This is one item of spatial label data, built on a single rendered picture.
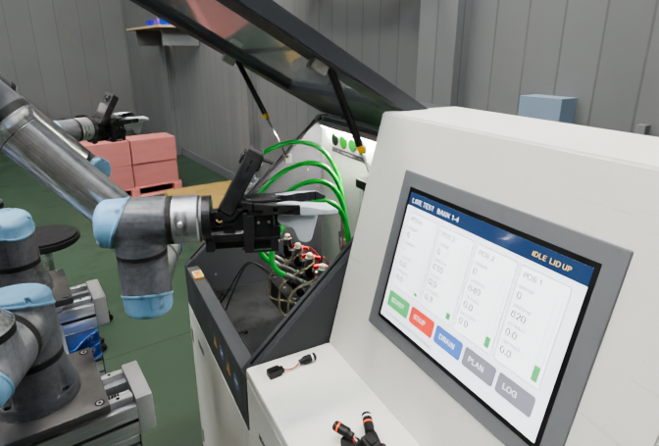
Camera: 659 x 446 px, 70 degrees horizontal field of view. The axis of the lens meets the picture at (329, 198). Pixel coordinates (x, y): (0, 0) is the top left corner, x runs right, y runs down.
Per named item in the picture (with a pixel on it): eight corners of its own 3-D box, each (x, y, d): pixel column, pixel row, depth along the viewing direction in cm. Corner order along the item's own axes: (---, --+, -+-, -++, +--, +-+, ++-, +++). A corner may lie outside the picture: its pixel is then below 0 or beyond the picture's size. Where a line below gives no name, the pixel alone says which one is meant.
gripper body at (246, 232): (280, 238, 79) (207, 242, 78) (278, 188, 78) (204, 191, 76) (283, 251, 72) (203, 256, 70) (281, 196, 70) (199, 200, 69)
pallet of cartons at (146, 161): (70, 190, 579) (60, 136, 558) (166, 176, 641) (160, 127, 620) (78, 209, 514) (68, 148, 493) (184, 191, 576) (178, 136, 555)
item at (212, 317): (190, 307, 170) (186, 267, 165) (202, 304, 172) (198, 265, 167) (244, 421, 118) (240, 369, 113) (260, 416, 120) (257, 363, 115)
